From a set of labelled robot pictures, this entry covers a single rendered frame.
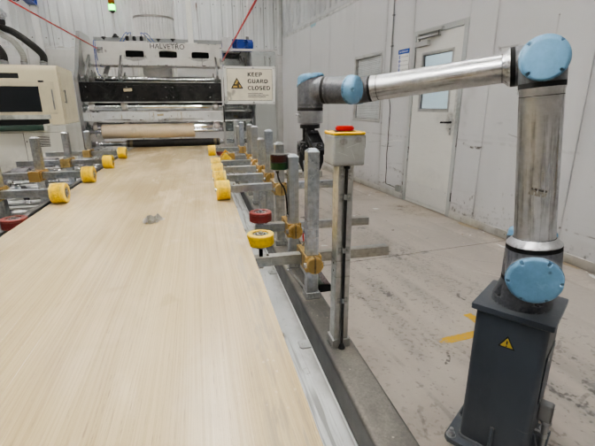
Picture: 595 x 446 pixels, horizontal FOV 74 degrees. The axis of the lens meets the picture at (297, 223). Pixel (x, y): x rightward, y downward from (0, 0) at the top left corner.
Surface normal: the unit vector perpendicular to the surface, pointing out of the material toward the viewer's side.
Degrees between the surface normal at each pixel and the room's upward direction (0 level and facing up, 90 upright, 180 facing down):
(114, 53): 90
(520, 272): 95
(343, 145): 90
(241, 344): 0
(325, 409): 0
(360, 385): 0
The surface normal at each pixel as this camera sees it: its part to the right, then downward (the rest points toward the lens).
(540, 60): -0.44, 0.13
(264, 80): 0.23, 0.28
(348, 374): 0.00, -0.96
